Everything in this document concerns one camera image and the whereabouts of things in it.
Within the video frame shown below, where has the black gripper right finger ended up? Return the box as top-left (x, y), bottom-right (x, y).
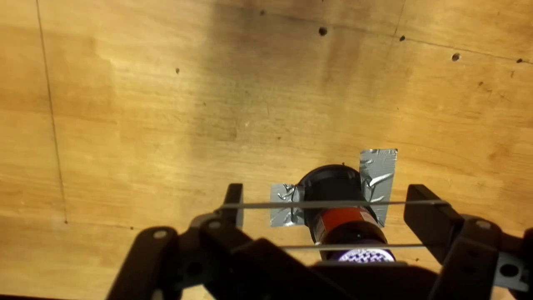
top-left (403, 184), bottom-right (533, 300)

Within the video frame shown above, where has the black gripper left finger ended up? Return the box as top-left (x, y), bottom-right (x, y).
top-left (106, 184), bottom-right (346, 300)

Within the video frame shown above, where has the beige elastic rubber band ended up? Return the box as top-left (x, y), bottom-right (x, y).
top-left (215, 199), bottom-right (449, 250)

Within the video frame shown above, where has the purple patterned tape roll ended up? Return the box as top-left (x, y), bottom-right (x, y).
top-left (296, 164), bottom-right (399, 267)

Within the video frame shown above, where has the small silver duct tape piece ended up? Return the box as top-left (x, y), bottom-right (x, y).
top-left (268, 184), bottom-right (306, 229)

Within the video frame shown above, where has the large silver duct tape piece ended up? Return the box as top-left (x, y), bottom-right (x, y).
top-left (358, 147), bottom-right (399, 227)

